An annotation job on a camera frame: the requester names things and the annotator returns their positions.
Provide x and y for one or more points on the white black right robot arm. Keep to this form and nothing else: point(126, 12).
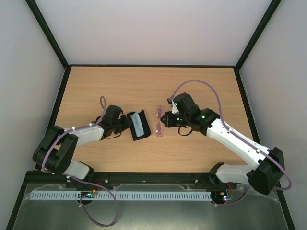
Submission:
point(264, 167)

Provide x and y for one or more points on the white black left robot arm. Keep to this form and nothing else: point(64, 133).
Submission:
point(55, 152)

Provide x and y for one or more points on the black aluminium frame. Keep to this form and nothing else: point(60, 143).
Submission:
point(37, 176)

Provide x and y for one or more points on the light blue slotted cable duct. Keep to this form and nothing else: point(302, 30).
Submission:
point(122, 196)

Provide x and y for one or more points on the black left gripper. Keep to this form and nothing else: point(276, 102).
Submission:
point(127, 124)

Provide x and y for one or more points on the light blue cleaning cloth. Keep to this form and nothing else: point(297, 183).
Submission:
point(137, 124)

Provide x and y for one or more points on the black sunglasses case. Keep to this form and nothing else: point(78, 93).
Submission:
point(147, 131)

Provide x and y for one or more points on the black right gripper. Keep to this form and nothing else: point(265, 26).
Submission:
point(168, 119)

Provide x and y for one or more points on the pink sunglasses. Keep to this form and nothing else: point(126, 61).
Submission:
point(160, 125)

